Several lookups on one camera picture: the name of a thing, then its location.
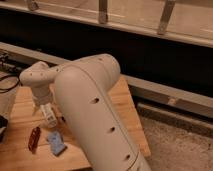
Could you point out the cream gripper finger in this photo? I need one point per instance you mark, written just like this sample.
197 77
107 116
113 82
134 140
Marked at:
35 109
55 108

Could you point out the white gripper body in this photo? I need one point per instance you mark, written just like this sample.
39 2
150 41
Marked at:
42 95

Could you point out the white squeeze bottle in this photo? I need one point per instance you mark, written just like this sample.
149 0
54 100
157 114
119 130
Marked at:
49 115

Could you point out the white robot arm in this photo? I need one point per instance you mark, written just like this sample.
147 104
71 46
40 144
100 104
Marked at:
80 89

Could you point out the blue sponge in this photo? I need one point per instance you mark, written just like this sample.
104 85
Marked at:
57 145

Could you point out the dark object at left edge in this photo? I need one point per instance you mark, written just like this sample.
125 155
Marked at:
3 126

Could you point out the middle metal bracket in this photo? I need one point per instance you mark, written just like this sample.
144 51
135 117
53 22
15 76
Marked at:
102 15

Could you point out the right metal bracket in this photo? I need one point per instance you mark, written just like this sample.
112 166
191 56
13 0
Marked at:
165 17

